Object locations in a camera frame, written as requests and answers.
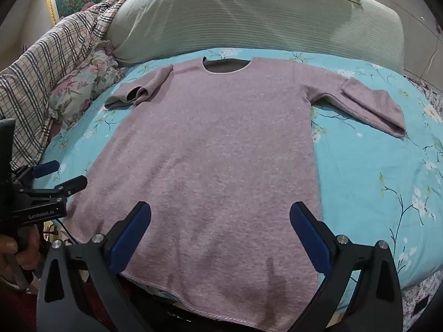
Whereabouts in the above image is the mauve knit sweater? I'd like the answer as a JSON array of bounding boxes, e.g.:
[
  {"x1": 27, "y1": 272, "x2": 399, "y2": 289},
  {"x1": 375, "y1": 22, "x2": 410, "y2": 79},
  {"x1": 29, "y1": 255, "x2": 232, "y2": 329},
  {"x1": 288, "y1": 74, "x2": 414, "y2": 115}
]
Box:
[{"x1": 65, "y1": 58, "x2": 405, "y2": 331}]

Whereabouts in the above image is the person's left hand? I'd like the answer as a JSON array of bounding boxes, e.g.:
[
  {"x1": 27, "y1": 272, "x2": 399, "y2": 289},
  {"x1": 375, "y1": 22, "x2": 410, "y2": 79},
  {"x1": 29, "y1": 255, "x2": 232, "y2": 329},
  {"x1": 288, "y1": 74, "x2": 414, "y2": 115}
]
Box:
[{"x1": 1, "y1": 225, "x2": 41, "y2": 284}]

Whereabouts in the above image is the turquoise floral bed sheet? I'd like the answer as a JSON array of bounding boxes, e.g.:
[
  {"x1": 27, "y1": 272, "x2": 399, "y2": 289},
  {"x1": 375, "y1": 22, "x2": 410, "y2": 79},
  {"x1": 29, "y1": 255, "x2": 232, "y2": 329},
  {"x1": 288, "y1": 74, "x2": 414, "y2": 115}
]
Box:
[{"x1": 38, "y1": 48, "x2": 442, "y2": 287}]

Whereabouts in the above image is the plaid checked blanket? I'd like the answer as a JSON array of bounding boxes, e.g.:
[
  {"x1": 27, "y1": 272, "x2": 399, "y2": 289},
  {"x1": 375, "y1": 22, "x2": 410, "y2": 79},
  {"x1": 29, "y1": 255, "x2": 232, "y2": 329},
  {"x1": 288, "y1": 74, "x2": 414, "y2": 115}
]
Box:
[{"x1": 1, "y1": 0, "x2": 126, "y2": 169}]

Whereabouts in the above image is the pink floral pillow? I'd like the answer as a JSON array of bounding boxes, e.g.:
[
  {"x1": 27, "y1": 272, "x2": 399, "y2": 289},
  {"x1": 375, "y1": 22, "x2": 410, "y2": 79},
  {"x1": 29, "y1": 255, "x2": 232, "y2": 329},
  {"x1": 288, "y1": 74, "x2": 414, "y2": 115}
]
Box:
[{"x1": 49, "y1": 40, "x2": 127, "y2": 129}]

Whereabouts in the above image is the small-flower patterned mattress cover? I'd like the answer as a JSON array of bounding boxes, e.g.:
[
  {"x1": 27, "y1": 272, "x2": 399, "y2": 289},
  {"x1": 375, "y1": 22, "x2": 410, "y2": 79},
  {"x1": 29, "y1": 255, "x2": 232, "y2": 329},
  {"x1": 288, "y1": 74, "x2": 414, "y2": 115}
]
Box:
[{"x1": 402, "y1": 76, "x2": 442, "y2": 331}]

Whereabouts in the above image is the green striped folded quilt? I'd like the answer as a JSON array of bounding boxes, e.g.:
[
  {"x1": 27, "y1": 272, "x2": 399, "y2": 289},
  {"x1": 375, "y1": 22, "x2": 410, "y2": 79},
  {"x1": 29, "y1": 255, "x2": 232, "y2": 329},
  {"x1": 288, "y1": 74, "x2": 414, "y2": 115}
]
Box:
[{"x1": 107, "y1": 0, "x2": 404, "y2": 72}]

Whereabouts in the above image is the black camera box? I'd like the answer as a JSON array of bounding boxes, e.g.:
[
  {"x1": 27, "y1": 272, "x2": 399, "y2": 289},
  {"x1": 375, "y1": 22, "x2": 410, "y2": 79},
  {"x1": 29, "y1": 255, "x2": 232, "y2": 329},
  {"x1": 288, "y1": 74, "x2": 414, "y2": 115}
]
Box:
[{"x1": 0, "y1": 118, "x2": 16, "y2": 184}]

